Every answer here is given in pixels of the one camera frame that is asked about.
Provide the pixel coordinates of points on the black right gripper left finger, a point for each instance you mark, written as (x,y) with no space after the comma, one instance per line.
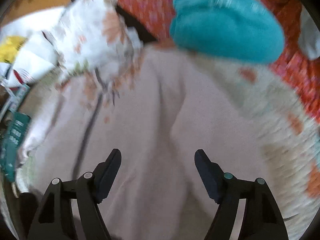
(54,218)

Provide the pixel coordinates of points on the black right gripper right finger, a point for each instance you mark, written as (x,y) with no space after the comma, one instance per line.
(262,217)

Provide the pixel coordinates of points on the light pink sweatshirt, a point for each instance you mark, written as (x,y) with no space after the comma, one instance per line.
(165,111)

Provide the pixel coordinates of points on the heart patterned bed quilt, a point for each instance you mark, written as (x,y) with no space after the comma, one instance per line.
(287,137)

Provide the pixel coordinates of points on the teal cardboard box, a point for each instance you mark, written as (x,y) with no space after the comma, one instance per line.
(12,140)

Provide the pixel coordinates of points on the light blue dotted box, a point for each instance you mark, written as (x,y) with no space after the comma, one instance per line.
(12,99)

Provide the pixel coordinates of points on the white plastic bag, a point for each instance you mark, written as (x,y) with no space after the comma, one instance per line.
(37,56)

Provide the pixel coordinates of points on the yellow plastic bag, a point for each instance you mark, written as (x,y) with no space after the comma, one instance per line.
(10,48)

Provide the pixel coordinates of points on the floral white pillow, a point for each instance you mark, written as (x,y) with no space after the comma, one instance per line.
(91,37)

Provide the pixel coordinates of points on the teal folded cloth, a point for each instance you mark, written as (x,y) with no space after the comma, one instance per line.
(239,29)

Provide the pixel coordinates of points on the red patterned blanket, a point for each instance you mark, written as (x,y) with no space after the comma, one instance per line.
(300,72)

